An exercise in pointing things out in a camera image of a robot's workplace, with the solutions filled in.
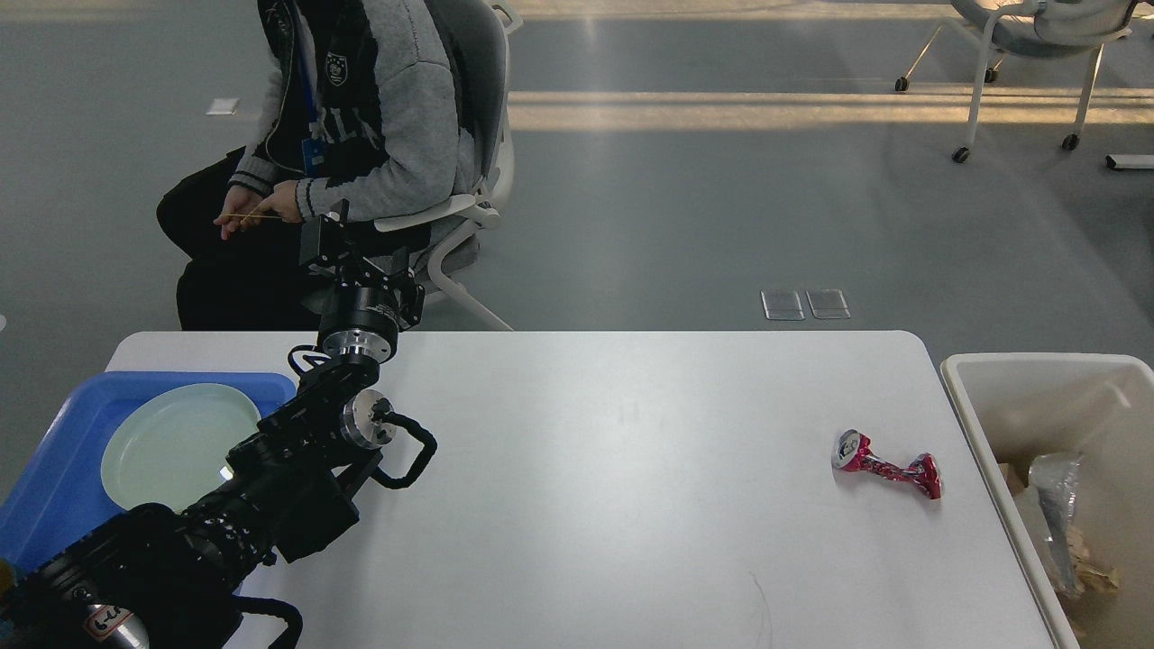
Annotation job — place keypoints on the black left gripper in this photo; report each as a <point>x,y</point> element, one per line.
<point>367,311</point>

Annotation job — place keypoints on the mint green plate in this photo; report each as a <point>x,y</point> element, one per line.
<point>172,450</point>

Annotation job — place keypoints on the red shiny wrapper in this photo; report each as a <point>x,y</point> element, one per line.
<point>852,452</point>

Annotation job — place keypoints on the foil tray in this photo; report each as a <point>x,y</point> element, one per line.
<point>1047,506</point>

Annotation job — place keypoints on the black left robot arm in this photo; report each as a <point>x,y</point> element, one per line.
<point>154,578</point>

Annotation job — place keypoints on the person's left hand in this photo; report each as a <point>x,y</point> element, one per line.
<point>282,203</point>

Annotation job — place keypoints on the person's right hand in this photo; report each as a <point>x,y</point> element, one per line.
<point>239,200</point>

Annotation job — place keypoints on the white chair base left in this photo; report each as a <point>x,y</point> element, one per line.
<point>478,32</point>

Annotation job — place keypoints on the thin wooden stick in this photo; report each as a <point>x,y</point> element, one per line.
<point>240,217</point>

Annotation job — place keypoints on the seated person in jacket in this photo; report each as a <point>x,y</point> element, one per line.
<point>362,105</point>

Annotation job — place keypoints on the white floor tag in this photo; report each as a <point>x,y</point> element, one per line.
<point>223,106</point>

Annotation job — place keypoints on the blue plastic tray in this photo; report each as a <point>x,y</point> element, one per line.
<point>60,497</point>

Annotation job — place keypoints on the left clear floor plate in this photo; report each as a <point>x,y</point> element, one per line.
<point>782,305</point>

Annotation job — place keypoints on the clear floor plate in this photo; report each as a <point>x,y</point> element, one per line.
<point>782,305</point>
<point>828,304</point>

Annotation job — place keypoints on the right clear floor plate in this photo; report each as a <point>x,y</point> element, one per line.
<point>828,304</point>

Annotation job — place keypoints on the white plastic bin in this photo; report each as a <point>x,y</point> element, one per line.
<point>1015,406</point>

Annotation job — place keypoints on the white rolling chair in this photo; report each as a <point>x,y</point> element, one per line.
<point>1046,30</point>

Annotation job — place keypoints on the white bar on floor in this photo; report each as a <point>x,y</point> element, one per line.
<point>1130,161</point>

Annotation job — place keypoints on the crumpled brown paper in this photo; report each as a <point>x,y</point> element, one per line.
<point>1089,575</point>

